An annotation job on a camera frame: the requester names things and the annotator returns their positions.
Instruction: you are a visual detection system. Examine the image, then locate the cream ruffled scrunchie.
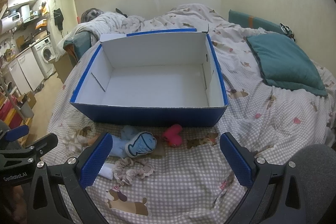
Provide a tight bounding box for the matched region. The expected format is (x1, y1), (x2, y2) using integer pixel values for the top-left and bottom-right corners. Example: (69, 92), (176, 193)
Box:
(62, 134), (89, 152)

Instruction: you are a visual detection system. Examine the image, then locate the beige lace scrunchie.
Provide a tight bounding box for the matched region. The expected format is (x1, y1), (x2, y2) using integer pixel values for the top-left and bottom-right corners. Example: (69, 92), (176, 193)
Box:
(113, 157), (155, 186)

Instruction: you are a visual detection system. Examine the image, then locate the light blue fluffy plush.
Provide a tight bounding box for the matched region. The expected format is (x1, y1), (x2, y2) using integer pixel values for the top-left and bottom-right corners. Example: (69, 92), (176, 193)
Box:
(109, 126), (139, 158)

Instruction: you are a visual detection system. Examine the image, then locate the pink rubber duck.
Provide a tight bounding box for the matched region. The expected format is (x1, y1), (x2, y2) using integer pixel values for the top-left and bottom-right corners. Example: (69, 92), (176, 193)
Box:
(162, 124), (183, 147)

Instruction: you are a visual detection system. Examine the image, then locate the white fluffy soft item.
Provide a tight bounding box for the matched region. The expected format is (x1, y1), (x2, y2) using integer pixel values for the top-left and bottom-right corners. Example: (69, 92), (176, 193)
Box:
(98, 162), (115, 180)

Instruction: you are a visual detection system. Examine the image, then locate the red bag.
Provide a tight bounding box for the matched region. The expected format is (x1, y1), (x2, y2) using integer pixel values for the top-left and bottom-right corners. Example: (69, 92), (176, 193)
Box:
(0, 100), (16, 124)

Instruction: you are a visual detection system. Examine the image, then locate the cardboard box on floor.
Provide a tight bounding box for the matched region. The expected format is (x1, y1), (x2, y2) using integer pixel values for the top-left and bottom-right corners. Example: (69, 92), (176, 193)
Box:
(17, 91), (37, 109)

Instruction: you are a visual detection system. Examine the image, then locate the checkered dog print bedsheet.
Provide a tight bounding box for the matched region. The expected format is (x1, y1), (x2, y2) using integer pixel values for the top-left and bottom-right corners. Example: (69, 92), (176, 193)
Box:
(41, 3), (336, 224)

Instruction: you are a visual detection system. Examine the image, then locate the white kitchen cabinet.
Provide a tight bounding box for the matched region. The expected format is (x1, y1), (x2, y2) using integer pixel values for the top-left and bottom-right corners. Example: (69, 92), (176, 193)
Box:
(9, 48), (44, 94)

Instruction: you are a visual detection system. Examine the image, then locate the white washing machine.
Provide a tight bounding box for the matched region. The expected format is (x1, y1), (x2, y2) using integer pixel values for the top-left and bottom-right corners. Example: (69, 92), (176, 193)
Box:
(32, 36), (55, 80)

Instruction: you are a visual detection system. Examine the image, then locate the teal cushion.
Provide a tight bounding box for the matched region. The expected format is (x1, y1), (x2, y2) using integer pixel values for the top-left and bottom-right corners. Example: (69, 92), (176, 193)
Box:
(246, 32), (327, 97)

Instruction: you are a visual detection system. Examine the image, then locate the blue white cardboard box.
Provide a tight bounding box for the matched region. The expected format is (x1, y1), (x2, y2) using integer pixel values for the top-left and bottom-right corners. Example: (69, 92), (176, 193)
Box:
(70, 28), (228, 127)

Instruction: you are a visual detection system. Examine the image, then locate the black hanging garment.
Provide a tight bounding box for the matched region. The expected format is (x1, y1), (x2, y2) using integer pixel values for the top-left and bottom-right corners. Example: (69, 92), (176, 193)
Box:
(54, 8), (64, 31)

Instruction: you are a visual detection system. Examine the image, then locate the grey patterned pillow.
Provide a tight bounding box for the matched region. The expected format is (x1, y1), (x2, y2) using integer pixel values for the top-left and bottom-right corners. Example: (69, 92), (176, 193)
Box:
(80, 8), (104, 23)

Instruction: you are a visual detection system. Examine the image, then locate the teal sofa backrest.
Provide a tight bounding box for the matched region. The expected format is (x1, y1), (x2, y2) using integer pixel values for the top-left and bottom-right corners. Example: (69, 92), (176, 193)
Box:
(228, 10), (291, 35)

